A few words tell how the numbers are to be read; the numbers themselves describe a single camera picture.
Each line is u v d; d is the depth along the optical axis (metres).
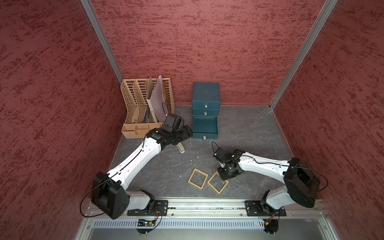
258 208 0.72
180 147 0.93
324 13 0.73
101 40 0.82
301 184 0.43
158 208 0.74
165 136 0.54
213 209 0.76
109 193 0.39
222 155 0.68
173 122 0.59
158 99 0.95
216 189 0.79
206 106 0.95
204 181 0.81
